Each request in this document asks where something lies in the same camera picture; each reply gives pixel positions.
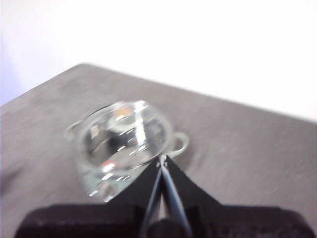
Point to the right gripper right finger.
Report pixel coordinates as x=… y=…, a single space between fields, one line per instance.
x=223 y=220

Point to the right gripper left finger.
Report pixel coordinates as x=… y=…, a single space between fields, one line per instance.
x=99 y=220

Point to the glass lid with green knob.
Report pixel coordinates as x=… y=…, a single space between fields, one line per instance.
x=123 y=120

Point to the pale green electric pot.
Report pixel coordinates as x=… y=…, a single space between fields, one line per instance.
x=99 y=182

